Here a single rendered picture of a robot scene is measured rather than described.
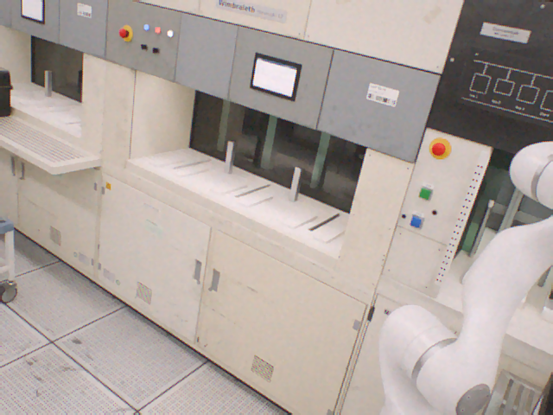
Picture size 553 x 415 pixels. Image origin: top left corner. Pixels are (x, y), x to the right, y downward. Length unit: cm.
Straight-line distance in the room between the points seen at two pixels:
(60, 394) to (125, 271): 67
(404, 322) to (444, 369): 12
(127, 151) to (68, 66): 120
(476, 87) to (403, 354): 86
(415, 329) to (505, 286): 18
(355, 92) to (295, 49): 27
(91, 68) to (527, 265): 212
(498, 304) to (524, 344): 80
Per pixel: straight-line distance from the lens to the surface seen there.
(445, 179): 160
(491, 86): 154
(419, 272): 171
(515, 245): 91
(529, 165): 97
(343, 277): 183
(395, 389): 103
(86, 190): 274
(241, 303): 216
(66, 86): 354
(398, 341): 97
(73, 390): 240
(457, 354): 90
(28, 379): 247
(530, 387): 173
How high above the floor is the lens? 167
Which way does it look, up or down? 23 degrees down
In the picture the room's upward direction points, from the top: 11 degrees clockwise
